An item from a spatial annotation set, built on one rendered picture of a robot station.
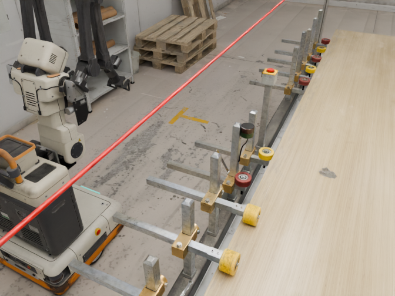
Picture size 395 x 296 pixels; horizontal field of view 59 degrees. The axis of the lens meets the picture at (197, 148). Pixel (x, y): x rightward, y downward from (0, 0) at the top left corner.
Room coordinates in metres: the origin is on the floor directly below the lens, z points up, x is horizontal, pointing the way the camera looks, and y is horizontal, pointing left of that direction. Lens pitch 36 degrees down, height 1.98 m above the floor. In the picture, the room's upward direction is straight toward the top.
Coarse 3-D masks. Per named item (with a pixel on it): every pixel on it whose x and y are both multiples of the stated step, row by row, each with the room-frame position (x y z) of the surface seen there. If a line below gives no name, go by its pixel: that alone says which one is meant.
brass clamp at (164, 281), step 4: (160, 276) 0.69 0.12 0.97; (164, 280) 0.68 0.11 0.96; (160, 284) 0.66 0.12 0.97; (164, 284) 0.66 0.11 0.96; (144, 288) 0.64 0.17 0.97; (148, 288) 0.64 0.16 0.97; (160, 288) 0.64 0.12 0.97; (164, 288) 0.66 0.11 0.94; (140, 292) 0.63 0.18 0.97; (144, 292) 0.63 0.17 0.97; (148, 292) 0.63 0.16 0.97; (152, 292) 0.63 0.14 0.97; (156, 292) 0.63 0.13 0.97; (160, 292) 0.64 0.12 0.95
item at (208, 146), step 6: (198, 144) 1.63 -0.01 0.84; (204, 144) 1.62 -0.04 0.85; (210, 144) 1.61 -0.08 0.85; (210, 150) 1.60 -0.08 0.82; (222, 150) 1.57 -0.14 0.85; (228, 150) 1.56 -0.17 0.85; (252, 156) 1.50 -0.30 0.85; (258, 156) 1.50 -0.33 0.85; (258, 162) 1.48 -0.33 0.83; (264, 162) 1.46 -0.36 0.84
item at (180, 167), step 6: (168, 162) 1.44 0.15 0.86; (174, 162) 1.44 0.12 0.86; (174, 168) 1.41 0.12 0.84; (180, 168) 1.40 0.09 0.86; (186, 168) 1.39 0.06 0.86; (192, 168) 1.39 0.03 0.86; (192, 174) 1.37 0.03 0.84; (198, 174) 1.35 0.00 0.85; (204, 174) 1.34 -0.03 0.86; (222, 180) 1.30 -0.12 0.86
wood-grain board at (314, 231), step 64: (320, 64) 2.68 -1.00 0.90; (384, 64) 2.68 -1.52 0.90; (320, 128) 1.71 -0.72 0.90; (384, 128) 1.71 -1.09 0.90; (256, 192) 1.17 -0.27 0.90; (320, 192) 1.17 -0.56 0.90; (384, 192) 1.17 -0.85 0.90; (256, 256) 0.82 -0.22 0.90; (320, 256) 0.82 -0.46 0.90; (384, 256) 0.82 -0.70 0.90
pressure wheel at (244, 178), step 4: (240, 172) 1.30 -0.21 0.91; (244, 172) 1.30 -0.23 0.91; (236, 176) 1.27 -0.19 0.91; (240, 176) 1.28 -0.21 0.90; (244, 176) 1.27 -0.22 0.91; (248, 176) 1.27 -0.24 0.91; (236, 180) 1.25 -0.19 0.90; (240, 180) 1.24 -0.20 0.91; (244, 180) 1.24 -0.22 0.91; (248, 180) 1.24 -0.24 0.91; (236, 184) 1.25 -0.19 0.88; (240, 184) 1.23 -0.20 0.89; (244, 184) 1.23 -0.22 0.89; (248, 184) 1.24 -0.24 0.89; (240, 192) 1.27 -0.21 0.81
